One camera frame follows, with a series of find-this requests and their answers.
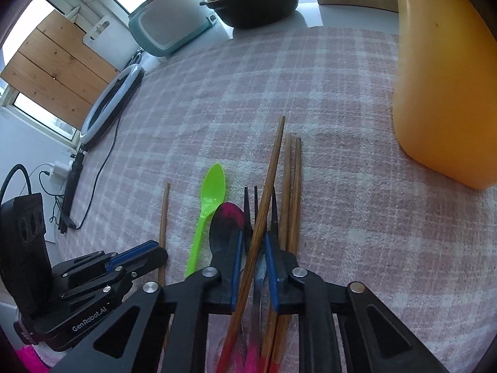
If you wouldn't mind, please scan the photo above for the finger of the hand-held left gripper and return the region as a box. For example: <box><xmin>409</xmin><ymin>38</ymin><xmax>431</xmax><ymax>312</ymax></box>
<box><xmin>52</xmin><ymin>241</ymin><xmax>160</xmax><ymax>278</ymax></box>
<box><xmin>58</xmin><ymin>246</ymin><xmax>169</xmax><ymax>304</ymax></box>

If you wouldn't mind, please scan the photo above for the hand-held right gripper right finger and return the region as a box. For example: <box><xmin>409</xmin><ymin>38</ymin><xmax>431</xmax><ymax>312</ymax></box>
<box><xmin>265</xmin><ymin>232</ymin><xmax>452</xmax><ymax>373</ymax></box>

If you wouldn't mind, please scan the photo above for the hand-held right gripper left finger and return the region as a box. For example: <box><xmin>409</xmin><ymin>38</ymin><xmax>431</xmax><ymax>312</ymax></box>
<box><xmin>50</xmin><ymin>233</ymin><xmax>243</xmax><ymax>373</ymax></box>

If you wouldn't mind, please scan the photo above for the metal spoon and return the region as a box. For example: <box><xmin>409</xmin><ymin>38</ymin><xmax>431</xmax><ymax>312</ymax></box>
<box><xmin>209</xmin><ymin>202</ymin><xmax>259</xmax><ymax>373</ymax></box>

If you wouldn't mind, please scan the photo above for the green plastic spoon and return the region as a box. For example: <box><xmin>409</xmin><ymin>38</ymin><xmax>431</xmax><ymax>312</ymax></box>
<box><xmin>185</xmin><ymin>163</ymin><xmax>227</xmax><ymax>278</ymax></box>

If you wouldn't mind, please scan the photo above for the yellow plastic container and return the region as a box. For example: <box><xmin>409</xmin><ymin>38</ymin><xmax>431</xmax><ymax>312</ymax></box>
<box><xmin>391</xmin><ymin>0</ymin><xmax>497</xmax><ymax>191</ymax></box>

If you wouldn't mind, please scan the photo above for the pink fluffy cloth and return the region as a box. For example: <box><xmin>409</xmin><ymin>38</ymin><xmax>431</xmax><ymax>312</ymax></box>
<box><xmin>17</xmin><ymin>343</ymin><xmax>54</xmax><ymax>373</ymax></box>

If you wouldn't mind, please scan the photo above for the white power adapter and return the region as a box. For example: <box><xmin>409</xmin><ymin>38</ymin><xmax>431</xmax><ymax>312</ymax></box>
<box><xmin>48</xmin><ymin>160</ymin><xmax>71</xmax><ymax>187</ymax></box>

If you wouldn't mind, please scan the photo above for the pink checked cloth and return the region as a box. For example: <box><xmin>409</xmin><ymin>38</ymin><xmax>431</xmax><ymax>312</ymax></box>
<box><xmin>58</xmin><ymin>26</ymin><xmax>497</xmax><ymax>373</ymax></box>

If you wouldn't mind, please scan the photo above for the pine wood board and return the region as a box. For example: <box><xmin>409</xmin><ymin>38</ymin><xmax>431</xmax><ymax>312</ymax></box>
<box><xmin>1</xmin><ymin>10</ymin><xmax>122</xmax><ymax>130</ymax></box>

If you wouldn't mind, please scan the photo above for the white cutting board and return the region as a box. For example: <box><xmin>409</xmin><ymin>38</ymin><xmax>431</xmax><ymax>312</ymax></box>
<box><xmin>83</xmin><ymin>16</ymin><xmax>135</xmax><ymax>71</ymax></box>

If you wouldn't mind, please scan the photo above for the teal and white cooker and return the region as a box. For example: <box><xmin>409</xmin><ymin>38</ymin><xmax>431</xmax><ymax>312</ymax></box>
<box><xmin>128</xmin><ymin>0</ymin><xmax>219</xmax><ymax>58</ymax></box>

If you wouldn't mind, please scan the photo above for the black ceramic pot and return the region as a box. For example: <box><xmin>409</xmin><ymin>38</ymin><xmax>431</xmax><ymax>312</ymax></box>
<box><xmin>200</xmin><ymin>0</ymin><xmax>306</xmax><ymax>29</ymax></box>

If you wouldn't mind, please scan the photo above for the black ring light cable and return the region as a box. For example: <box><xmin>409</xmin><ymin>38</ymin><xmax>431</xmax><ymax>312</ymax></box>
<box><xmin>75</xmin><ymin>117</ymin><xmax>122</xmax><ymax>231</ymax></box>

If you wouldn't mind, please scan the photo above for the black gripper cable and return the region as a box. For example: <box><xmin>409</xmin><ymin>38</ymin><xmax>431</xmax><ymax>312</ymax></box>
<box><xmin>0</xmin><ymin>164</ymin><xmax>35</xmax><ymax>203</ymax></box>

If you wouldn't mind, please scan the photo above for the white ring light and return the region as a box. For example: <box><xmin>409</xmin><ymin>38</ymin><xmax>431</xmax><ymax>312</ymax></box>
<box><xmin>58</xmin><ymin>64</ymin><xmax>145</xmax><ymax>234</ymax></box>

